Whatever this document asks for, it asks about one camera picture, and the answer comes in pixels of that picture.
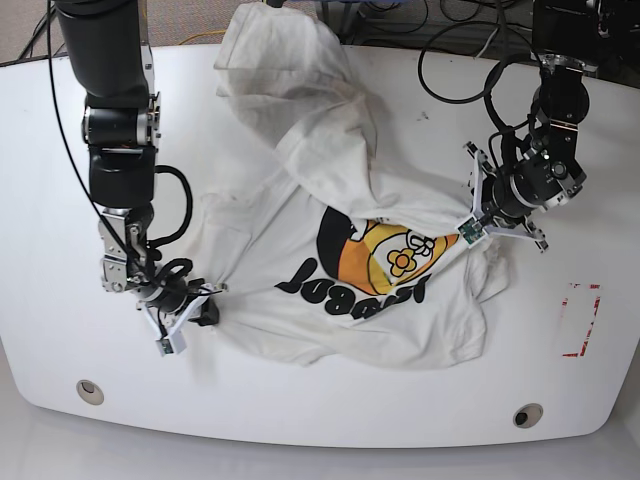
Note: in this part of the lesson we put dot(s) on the red tape rectangle marker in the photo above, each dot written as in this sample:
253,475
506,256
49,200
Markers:
578,314

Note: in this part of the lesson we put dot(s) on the white t-shirt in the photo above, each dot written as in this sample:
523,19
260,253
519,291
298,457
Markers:
329,249

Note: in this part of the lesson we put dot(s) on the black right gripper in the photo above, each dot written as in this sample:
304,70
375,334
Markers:
176,295

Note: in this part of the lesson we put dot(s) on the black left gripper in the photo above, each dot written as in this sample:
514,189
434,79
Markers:
539,181

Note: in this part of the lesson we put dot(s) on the left table cable grommet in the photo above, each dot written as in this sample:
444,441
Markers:
90,392

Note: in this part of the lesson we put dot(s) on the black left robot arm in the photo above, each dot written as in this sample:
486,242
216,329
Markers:
569,39

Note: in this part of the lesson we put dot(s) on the right table cable grommet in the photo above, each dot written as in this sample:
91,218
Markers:
528,415

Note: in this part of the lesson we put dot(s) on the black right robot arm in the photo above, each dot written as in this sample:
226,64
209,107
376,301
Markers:
107,45

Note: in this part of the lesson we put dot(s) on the table cable grommet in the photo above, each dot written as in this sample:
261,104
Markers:
90,392
528,415

